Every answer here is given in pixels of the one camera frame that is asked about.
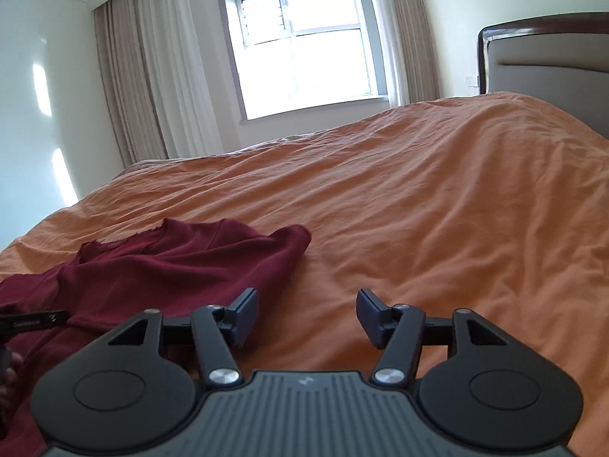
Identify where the beige curtain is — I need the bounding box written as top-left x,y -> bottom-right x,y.
373,0 -> 440,107
93,0 -> 223,166

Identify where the orange duvet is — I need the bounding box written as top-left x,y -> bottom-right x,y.
1,93 -> 608,456

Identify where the window with white frame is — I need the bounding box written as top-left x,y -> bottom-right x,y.
221,0 -> 387,121

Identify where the beige right curtain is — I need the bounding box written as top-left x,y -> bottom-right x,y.
373,0 -> 440,107

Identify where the dark wood padded headboard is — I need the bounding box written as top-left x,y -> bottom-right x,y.
478,11 -> 608,137

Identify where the white wall socket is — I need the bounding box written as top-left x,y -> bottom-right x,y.
466,75 -> 479,88

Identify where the maroon long-sleeve shirt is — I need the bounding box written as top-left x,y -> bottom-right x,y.
1,219 -> 312,456

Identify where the beige left curtain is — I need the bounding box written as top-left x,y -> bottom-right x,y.
93,0 -> 223,166

